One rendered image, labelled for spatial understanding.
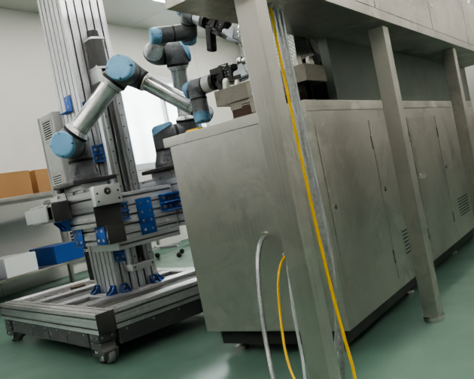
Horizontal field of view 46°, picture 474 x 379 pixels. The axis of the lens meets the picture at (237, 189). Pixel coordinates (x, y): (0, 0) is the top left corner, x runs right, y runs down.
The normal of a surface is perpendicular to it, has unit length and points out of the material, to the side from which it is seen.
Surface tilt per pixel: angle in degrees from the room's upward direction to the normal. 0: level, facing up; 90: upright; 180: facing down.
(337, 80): 90
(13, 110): 90
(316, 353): 90
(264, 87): 90
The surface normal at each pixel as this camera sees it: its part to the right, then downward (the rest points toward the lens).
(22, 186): 0.77, -0.14
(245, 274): -0.57, 0.13
